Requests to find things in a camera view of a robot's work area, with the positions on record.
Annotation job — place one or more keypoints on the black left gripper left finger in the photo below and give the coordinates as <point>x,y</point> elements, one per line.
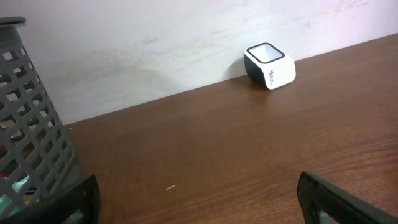
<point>82,195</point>

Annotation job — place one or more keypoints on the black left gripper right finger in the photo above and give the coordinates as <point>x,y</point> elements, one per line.
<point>323,202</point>

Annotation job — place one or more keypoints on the grey plastic mesh basket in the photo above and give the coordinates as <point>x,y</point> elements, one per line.
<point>37,155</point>

